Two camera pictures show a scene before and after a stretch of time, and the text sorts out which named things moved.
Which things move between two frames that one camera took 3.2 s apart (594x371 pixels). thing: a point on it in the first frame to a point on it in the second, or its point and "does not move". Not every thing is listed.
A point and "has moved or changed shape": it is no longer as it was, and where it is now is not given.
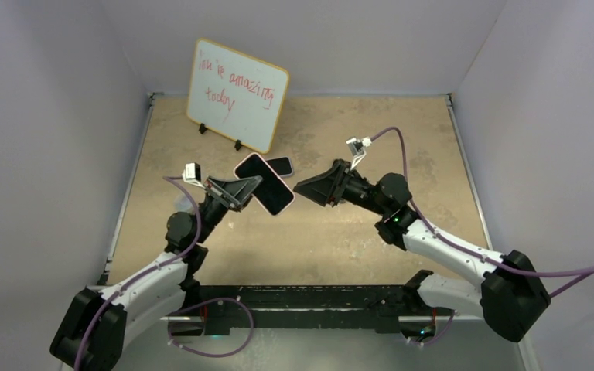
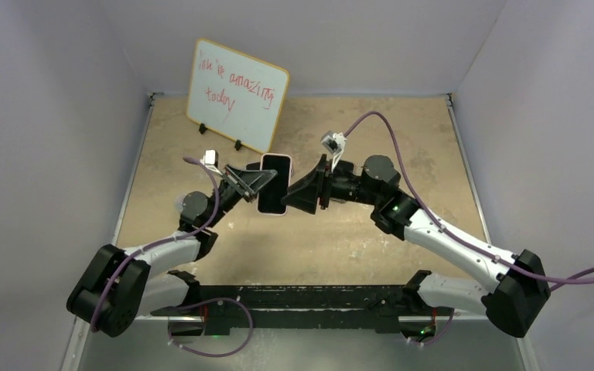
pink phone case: (272, 192) has moved or changed shape
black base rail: (305, 306) does not move
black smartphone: (272, 192) does not move
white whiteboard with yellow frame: (236, 96) does not move
